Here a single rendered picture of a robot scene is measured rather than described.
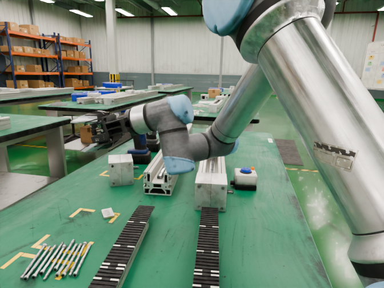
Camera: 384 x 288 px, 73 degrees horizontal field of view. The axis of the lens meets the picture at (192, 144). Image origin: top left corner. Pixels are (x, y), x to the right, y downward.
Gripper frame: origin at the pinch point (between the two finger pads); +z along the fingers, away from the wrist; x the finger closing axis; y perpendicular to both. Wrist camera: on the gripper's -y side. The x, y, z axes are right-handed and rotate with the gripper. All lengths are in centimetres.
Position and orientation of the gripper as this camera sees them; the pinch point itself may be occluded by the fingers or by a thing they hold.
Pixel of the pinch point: (80, 135)
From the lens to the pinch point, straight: 83.8
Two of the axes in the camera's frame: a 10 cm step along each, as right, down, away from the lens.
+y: -2.5, 2.7, -9.3
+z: -9.3, 2.0, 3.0
